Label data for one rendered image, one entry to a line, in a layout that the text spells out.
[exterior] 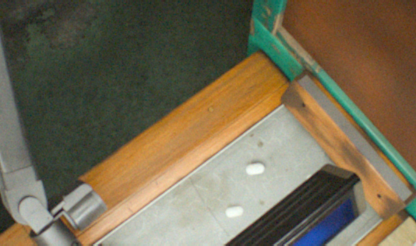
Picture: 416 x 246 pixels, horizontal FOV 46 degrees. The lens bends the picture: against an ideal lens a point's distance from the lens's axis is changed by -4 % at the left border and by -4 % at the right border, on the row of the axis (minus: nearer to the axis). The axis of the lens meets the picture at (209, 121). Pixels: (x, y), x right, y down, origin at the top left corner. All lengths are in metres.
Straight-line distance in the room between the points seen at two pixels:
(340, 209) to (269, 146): 0.40
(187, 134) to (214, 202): 0.14
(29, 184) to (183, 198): 0.31
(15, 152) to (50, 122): 1.11
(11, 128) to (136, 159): 0.28
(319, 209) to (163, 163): 0.44
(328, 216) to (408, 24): 0.26
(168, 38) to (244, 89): 0.97
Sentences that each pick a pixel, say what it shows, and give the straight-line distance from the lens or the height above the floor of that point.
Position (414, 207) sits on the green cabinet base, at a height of 0.80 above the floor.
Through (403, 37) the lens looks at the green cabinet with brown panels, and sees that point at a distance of 0.70.
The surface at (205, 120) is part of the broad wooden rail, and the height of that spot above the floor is 0.76.
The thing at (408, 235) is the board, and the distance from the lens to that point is 0.98.
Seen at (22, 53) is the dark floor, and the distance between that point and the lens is 2.05.
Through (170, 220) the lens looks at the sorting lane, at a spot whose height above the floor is 0.74.
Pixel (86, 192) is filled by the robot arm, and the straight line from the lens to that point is 0.84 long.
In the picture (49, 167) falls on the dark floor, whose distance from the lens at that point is 1.84.
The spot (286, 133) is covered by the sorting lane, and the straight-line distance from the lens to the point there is 1.01.
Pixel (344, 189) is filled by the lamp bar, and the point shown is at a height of 1.11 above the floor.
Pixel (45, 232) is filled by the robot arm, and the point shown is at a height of 0.91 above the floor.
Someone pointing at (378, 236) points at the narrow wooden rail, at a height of 0.76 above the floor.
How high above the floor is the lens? 1.68
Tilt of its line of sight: 70 degrees down
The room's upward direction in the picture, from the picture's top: 2 degrees counter-clockwise
